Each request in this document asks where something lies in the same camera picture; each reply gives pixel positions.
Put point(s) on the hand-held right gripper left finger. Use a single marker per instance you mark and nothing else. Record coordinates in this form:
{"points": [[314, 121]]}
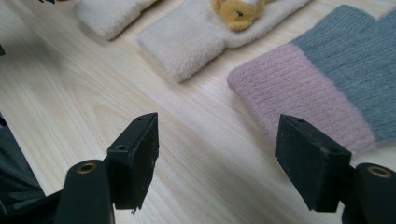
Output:
{"points": [[134, 161]]}

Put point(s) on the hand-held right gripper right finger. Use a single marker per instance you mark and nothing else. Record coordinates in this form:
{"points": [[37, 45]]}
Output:
{"points": [[308, 161]]}

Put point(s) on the pink and grey glove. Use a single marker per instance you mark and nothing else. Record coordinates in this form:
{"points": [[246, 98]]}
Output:
{"points": [[311, 84]]}

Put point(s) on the plain white glove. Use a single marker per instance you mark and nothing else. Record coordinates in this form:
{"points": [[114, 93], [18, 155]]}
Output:
{"points": [[109, 15]]}

